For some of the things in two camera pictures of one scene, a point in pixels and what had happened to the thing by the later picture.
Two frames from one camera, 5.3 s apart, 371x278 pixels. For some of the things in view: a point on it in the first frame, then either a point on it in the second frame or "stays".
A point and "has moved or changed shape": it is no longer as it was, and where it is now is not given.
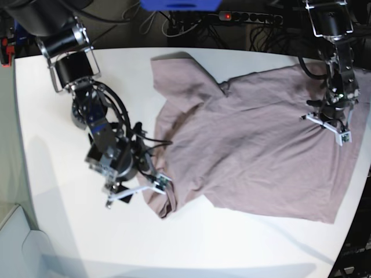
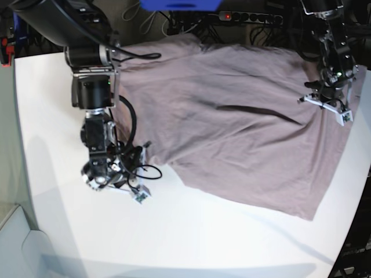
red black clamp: [6, 52] stays
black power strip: [257, 18] stays
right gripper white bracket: [344, 136] to [344, 116]
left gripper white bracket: [160, 186] to [140, 193]
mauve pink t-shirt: [244, 142] has moved or changed shape
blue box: [181, 5] stays
